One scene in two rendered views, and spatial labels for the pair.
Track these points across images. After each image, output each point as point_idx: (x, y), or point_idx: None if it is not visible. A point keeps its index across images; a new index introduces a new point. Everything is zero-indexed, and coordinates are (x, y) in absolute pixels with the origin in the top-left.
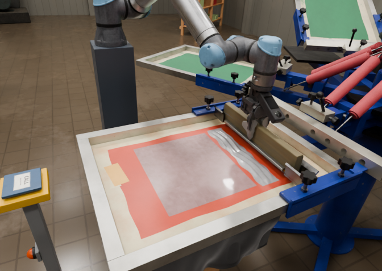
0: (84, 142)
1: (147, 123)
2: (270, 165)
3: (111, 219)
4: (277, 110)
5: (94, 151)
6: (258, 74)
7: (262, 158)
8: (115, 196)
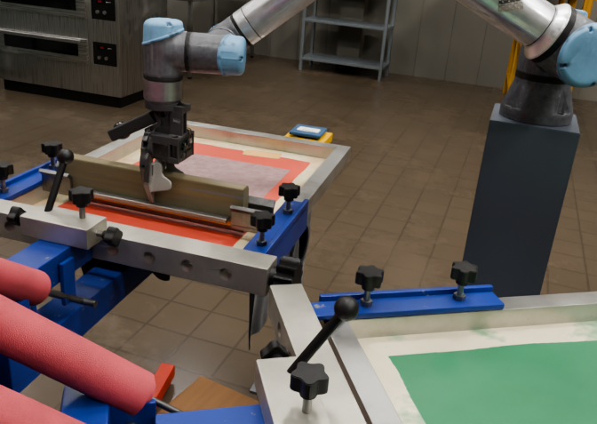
0: (328, 145)
1: (322, 175)
2: (112, 206)
3: (204, 126)
4: (123, 123)
5: (318, 158)
6: (178, 92)
7: (131, 210)
8: (234, 146)
